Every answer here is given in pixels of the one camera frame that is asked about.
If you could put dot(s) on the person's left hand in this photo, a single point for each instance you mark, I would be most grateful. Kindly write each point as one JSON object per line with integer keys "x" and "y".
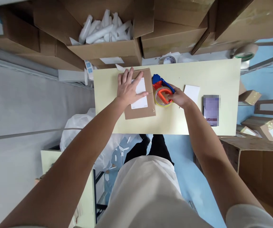
{"x": 127, "y": 90}

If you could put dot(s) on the person's right hand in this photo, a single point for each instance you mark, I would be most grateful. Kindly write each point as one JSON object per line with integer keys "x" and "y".
{"x": 180, "y": 97}

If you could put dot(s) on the person's left ring finger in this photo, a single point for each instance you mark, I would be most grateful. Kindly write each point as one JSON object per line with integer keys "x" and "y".
{"x": 125, "y": 75}

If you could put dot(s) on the person's left index finger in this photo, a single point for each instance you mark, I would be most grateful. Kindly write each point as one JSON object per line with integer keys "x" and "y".
{"x": 139, "y": 78}

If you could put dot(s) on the person's left little finger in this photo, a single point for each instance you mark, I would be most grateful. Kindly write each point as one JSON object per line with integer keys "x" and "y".
{"x": 119, "y": 78}

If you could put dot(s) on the person's right fingers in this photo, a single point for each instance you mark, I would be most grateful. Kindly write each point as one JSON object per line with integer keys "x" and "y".
{"x": 171, "y": 96}

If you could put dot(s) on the person's left thumb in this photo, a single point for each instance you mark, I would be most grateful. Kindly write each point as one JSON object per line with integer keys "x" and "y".
{"x": 142, "y": 95}

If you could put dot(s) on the person's left middle finger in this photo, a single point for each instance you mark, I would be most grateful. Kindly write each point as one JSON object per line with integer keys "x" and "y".
{"x": 130, "y": 74}

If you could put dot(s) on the blue orange tape dispenser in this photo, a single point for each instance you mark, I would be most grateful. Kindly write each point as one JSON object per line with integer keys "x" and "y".
{"x": 161, "y": 95}

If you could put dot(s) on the brown cardboard parcel white label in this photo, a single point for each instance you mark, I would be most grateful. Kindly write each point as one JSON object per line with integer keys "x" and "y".
{"x": 148, "y": 111}

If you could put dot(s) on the white paper card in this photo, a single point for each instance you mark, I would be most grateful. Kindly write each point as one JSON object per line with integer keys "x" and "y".
{"x": 191, "y": 93}

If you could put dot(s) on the open cardboard box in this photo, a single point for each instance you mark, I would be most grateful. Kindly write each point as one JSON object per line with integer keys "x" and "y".
{"x": 108, "y": 52}

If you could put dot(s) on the white blue sticker strip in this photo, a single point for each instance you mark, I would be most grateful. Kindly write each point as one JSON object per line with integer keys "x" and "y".
{"x": 88, "y": 69}

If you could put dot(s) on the clear packing tape roll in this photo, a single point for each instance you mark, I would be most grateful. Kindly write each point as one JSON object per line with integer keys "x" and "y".
{"x": 169, "y": 59}

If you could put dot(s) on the black smartphone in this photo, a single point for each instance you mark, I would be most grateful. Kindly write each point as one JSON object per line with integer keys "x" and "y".
{"x": 210, "y": 110}

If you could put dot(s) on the large closed cardboard carton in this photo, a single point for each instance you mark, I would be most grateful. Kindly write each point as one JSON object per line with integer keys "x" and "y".
{"x": 250, "y": 19}
{"x": 169, "y": 40}
{"x": 55, "y": 54}
{"x": 13, "y": 35}

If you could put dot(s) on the pile of white foam pouches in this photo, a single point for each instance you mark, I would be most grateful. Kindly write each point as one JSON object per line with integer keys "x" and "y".
{"x": 103, "y": 31}

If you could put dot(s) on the person's legs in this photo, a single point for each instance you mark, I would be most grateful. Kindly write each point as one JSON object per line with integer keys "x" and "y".
{"x": 159, "y": 147}

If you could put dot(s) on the white plastic bag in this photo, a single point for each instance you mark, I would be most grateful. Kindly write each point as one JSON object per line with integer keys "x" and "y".
{"x": 77, "y": 133}

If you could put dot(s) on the small taped cardboard parcel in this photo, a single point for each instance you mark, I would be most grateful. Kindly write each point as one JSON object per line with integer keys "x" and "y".
{"x": 250, "y": 97}

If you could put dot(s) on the brown packing tape roll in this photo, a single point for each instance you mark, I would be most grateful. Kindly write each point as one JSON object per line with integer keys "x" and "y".
{"x": 245, "y": 51}

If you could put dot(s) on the labelled taped cardboard parcel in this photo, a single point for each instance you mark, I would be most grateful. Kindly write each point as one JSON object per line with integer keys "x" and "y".
{"x": 264, "y": 128}

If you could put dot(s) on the long flat cardboard parcel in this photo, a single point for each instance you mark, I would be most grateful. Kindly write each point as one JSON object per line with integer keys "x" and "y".
{"x": 272, "y": 107}

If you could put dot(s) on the person's body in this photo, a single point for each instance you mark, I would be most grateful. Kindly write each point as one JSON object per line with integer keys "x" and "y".
{"x": 148, "y": 197}

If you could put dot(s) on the big worn cardboard box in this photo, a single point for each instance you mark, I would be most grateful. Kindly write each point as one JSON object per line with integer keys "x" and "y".
{"x": 262, "y": 171}

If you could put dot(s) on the grey metal shelf rail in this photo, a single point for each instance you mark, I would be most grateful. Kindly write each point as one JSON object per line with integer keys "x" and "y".
{"x": 32, "y": 69}

